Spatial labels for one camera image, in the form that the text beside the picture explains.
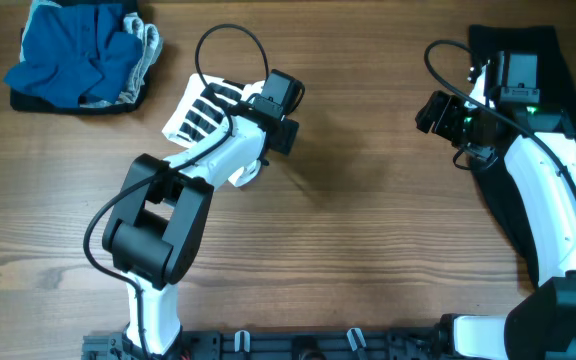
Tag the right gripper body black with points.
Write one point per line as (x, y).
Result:
(438, 116)

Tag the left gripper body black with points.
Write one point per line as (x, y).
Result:
(288, 134)

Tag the white t-shirt black print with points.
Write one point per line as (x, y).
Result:
(198, 122)

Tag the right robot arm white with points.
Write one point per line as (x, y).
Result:
(534, 146)

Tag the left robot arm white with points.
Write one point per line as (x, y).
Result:
(156, 222)

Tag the black trousers right side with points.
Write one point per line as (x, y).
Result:
(556, 83)

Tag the grey white-trimmed garment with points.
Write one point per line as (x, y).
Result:
(152, 44)

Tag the blue button shirt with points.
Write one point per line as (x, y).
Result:
(75, 53)

